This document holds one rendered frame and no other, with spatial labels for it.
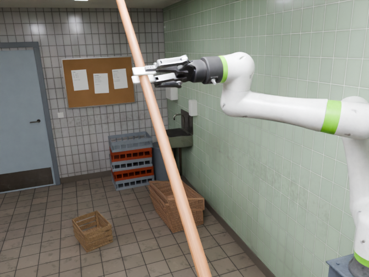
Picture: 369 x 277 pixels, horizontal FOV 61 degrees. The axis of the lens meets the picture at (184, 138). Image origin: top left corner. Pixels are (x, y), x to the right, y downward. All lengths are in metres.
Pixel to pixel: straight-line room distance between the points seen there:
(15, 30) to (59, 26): 0.57
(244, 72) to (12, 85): 4.24
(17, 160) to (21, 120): 0.61
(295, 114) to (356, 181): 0.42
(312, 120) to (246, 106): 0.22
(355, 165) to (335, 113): 0.32
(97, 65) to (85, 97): 0.51
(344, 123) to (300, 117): 0.14
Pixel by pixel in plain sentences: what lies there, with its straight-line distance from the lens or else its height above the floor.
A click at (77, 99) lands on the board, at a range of 5.01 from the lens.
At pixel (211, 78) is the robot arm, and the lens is 1.06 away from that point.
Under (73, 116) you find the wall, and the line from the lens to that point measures 5.07.
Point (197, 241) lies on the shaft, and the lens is 0.76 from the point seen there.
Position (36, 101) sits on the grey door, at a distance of 5.03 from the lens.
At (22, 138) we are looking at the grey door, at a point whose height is 0.81.
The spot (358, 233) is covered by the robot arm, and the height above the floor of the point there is 1.37.
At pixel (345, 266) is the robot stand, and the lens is 1.46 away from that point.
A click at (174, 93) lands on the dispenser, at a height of 1.38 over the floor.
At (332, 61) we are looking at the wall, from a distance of 2.08.
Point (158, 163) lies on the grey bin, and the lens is 4.89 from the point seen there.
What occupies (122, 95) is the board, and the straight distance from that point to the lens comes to 5.06.
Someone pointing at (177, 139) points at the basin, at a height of 0.84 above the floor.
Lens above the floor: 2.05
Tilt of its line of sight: 17 degrees down
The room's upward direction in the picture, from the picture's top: 2 degrees counter-clockwise
